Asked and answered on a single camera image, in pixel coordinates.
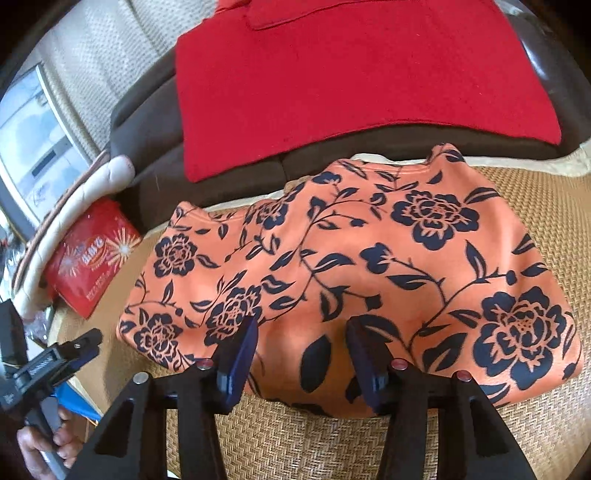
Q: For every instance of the person's left hand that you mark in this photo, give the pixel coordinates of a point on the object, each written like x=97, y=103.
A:
x=69, y=443

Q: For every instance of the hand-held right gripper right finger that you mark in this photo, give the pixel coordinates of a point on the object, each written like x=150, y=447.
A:
x=367, y=364

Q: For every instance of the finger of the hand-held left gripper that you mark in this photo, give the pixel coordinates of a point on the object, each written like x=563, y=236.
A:
x=81, y=346

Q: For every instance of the orange floral shirt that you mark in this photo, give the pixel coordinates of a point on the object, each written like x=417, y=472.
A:
x=369, y=258

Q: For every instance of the red printed box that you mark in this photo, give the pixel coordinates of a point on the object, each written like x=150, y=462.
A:
x=92, y=263

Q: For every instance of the blue yellow packet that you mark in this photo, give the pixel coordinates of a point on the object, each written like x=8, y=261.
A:
x=78, y=401

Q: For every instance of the woven straw mat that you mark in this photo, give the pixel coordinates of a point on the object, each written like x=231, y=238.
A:
x=545, y=207

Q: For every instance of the dark brown sofa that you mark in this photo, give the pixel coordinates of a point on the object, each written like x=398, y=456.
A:
x=152, y=152

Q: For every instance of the standing silver air conditioner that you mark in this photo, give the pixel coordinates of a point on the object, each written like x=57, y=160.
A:
x=41, y=138

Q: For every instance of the red blanket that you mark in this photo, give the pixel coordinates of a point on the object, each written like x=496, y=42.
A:
x=346, y=83

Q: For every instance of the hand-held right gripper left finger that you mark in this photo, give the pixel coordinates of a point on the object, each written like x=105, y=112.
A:
x=240, y=364

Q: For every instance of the beige dotted curtain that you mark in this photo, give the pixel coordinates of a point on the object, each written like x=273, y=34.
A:
x=101, y=60

